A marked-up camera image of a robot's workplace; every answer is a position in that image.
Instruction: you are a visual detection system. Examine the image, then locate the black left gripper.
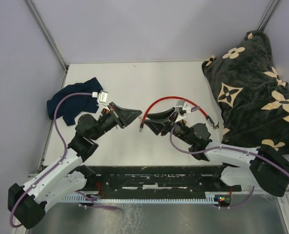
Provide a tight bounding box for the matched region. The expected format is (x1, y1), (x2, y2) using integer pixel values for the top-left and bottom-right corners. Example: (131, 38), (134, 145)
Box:
(91, 101), (142, 140)

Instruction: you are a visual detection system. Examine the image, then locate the white slotted cable duct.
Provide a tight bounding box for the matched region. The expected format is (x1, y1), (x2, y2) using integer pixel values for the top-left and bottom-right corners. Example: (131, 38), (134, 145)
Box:
(61, 192), (232, 203)

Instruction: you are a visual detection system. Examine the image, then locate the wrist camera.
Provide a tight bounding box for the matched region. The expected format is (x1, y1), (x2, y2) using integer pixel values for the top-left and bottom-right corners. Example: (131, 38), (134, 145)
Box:
(175, 100), (192, 122)
(92, 90), (109, 110)

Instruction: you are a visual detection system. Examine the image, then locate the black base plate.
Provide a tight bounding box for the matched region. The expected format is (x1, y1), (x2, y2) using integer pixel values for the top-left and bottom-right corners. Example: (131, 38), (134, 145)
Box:
(83, 166), (241, 192)

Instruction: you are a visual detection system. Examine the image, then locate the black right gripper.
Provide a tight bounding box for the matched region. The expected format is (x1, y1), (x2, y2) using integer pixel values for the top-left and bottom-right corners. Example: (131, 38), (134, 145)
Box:
(142, 107), (193, 146)

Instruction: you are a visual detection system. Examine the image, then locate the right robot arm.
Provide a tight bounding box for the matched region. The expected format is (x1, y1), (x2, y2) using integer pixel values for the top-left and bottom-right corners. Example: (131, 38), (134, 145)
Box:
(142, 106), (289, 197)

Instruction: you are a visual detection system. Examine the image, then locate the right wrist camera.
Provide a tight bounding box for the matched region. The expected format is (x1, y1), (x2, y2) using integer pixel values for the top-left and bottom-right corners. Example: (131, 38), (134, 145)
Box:
(175, 100), (192, 122)

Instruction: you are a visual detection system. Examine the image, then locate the red cable lock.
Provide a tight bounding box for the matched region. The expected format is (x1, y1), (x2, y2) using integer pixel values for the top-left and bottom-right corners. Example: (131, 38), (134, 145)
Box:
(139, 96), (216, 133)

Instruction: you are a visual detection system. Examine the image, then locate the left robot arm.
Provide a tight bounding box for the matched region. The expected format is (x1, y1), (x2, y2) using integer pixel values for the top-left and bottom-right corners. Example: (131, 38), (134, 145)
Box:
(7, 102), (142, 229)

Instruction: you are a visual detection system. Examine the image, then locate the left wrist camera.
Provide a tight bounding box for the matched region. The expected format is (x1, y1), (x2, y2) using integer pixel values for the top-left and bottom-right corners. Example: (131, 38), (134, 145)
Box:
(92, 90), (109, 110)

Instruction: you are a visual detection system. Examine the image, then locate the navy blue cloth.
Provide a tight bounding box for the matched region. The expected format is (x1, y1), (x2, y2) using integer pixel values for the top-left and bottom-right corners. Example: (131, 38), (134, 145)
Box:
(47, 78), (102, 126)

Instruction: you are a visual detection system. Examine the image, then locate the black floral blanket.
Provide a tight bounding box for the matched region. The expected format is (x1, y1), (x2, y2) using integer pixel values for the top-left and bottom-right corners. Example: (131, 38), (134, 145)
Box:
(202, 31), (289, 155)

